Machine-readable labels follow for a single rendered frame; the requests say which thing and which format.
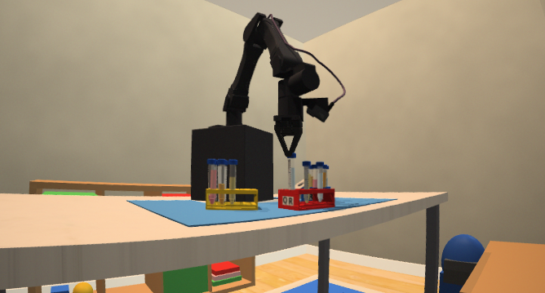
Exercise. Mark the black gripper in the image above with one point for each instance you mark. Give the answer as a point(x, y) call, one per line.
point(287, 125)

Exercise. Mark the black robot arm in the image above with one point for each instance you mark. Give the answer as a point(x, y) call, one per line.
point(299, 80)

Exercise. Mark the red rack with round wells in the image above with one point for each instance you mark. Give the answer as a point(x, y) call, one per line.
point(289, 199)

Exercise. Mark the light blue mat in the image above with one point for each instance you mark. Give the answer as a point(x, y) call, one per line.
point(196, 215)

